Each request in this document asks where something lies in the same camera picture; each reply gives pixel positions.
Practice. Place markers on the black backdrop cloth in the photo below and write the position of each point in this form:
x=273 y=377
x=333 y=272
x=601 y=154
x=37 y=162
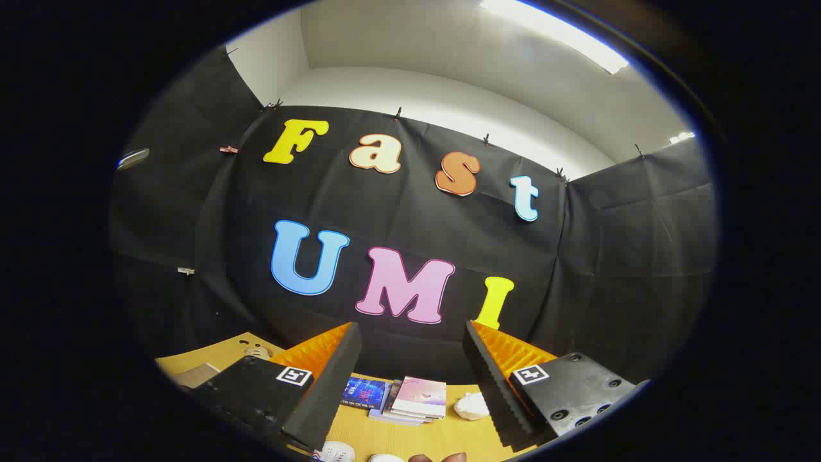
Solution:
x=410 y=218

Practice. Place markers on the pink cloth clip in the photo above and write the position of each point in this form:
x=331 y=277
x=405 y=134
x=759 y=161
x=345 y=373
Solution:
x=228 y=149

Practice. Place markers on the tan striped plush toy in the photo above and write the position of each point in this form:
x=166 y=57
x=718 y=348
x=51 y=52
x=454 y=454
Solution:
x=258 y=352

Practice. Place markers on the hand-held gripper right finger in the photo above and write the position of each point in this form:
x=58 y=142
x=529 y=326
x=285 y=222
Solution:
x=494 y=391

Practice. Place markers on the pink cover book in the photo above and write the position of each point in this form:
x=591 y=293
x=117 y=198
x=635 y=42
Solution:
x=420 y=396

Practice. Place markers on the white cloth clip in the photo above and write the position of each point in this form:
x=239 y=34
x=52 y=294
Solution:
x=186 y=271

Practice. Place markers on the white canvas shoe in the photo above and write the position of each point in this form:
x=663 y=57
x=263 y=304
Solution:
x=386 y=458
x=335 y=452

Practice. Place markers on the beige fabric storage box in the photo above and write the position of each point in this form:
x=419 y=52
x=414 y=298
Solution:
x=195 y=376

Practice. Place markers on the white plush toy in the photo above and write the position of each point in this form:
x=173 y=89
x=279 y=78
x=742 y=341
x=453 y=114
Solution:
x=471 y=406

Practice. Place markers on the pale blue cover book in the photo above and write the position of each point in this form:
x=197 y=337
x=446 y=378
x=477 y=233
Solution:
x=385 y=417

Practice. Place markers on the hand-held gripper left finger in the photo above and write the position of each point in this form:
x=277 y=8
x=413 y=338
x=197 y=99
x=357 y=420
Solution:
x=324 y=391

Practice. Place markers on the ceiling light panel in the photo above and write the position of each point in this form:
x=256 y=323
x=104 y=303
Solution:
x=682 y=136

